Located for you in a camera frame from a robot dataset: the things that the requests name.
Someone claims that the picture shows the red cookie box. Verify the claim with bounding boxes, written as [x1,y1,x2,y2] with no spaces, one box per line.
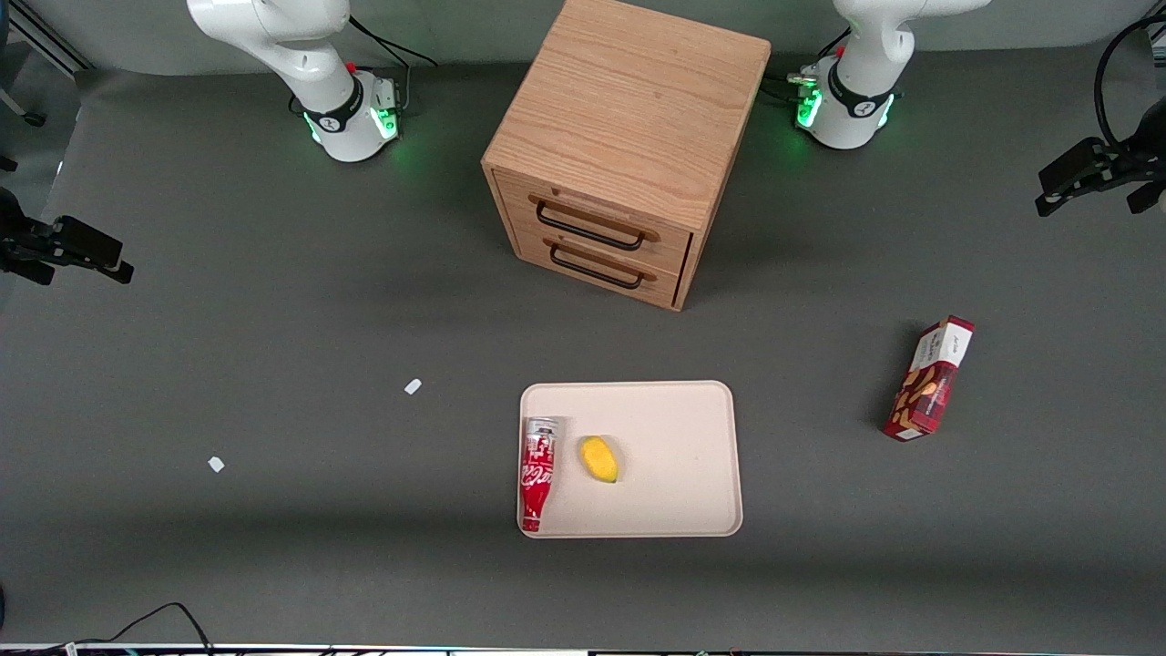
[882,315,976,443]

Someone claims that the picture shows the beige plastic tray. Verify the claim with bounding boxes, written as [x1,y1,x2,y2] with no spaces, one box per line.
[517,380,744,538]

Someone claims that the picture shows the yellow lemon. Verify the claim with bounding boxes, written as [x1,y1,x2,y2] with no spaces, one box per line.
[579,436,620,485]

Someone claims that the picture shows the red cola can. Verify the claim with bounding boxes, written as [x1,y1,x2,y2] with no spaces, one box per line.
[519,417,558,533]

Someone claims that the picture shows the wooden drawer cabinet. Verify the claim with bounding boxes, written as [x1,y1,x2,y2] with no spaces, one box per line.
[481,0,772,313]

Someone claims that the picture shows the wooden drawer with black handle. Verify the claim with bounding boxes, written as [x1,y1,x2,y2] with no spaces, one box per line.
[513,224,686,309]
[496,169,695,276]

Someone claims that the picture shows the black left arm base cables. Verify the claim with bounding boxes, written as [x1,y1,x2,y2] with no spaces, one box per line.
[763,71,821,103]

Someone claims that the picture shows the black right arm base cable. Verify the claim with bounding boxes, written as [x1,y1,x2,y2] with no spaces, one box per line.
[349,14,440,69]

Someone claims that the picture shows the black cable at table edge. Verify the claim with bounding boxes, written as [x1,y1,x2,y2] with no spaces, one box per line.
[68,601,215,653]

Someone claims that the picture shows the black looped camera cable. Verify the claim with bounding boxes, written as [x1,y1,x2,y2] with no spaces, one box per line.
[1093,14,1166,151]

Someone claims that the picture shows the aluminium frame rail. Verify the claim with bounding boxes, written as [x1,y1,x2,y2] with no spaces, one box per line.
[5,0,92,74]

